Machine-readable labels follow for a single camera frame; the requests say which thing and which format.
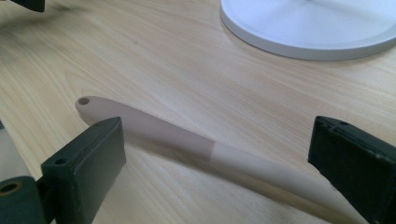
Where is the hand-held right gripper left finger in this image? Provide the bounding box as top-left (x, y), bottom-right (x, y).
top-left (40, 116), bottom-right (127, 224)

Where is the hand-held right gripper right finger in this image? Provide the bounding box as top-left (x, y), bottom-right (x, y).
top-left (307, 115), bottom-right (396, 224)

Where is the beige two-tone utensil handle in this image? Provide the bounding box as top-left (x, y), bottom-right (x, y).
top-left (75, 95), bottom-right (369, 224)

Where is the white round plate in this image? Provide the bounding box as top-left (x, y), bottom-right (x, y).
top-left (219, 0), bottom-right (396, 62)

